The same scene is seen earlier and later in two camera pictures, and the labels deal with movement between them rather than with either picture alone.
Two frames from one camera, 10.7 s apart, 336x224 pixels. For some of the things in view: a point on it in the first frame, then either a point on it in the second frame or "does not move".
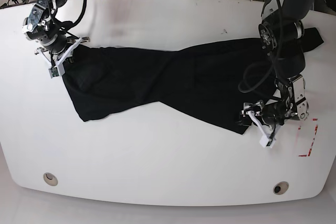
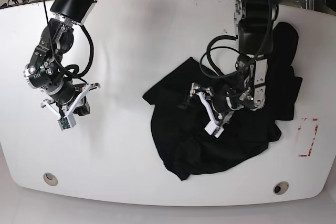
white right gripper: x=266 y=140 -> x=195 y=91
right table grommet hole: x=280 y=188 does not move
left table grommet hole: x=50 y=179 does not move
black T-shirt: x=217 y=81 -> x=180 y=120
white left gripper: x=59 y=64 -> x=88 y=87
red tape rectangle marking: x=311 y=145 does not move
